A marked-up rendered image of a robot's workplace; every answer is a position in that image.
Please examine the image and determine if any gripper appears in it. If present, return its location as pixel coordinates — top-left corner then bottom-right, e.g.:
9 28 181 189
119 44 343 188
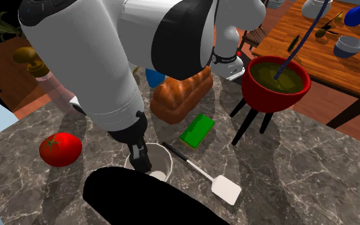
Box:
107 110 153 174

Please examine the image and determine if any white cup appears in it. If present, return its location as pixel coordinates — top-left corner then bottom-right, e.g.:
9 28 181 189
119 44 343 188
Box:
124 143 174 183

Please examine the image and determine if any black rounded object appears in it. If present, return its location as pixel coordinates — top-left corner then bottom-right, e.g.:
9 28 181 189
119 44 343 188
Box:
82 166 231 225

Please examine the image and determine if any green sponge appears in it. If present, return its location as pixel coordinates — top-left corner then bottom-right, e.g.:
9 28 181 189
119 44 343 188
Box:
179 113 216 151

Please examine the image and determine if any brown bread loaf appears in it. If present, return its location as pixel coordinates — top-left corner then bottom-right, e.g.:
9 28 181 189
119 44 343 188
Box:
149 65 214 125

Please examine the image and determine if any red tomato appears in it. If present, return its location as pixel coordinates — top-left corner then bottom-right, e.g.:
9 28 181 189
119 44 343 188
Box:
38 132 83 167

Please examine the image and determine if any blue object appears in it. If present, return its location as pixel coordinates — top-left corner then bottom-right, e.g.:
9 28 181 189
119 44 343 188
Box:
145 68 167 89

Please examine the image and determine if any clear bottle with golden stopper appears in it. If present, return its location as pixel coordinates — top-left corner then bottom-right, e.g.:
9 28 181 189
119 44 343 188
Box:
12 46 76 114

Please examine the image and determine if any red planter with black legs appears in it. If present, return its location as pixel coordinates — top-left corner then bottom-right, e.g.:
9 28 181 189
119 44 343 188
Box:
229 0 331 146

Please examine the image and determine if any dark wooden chair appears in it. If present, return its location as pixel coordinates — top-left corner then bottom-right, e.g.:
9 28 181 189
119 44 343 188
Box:
238 0 270 53

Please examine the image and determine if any wooden dining table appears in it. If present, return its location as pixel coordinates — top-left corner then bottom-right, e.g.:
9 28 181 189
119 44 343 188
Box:
251 0 360 130

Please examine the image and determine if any white spatula with black handle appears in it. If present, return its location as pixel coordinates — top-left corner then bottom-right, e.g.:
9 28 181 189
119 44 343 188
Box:
162 141 242 206

